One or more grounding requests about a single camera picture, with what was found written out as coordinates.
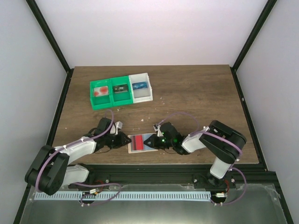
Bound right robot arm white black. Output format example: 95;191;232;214
143;120;247;187

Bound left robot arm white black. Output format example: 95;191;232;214
24;118;131;196

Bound black card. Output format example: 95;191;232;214
113;84;128;94

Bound white card red circles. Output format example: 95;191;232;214
93;86;109;97

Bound blue card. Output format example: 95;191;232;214
132;81;148;91

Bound left green bin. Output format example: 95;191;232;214
90;79;113;110

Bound white bin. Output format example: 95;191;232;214
128;73;153;104

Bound metal front plate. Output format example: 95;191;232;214
15;184;292;224

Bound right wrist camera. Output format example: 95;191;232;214
153;124;163;136

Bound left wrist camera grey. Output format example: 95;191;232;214
110;121;123;135

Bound left side frame rail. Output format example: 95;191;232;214
46;68;74;146

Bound frame rail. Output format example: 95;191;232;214
230;67;268;171
46;68;74;146

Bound light blue slotted cable duct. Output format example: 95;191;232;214
34;191;211;202

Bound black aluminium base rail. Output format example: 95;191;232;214
71;164;278;190

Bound right side frame rail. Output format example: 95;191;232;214
230;67;268;171

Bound left black frame post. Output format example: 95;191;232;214
25;0;71;74

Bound black frame post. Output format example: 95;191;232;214
232;0;277;71
25;0;71;74

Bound right black frame post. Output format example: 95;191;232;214
232;0;277;71

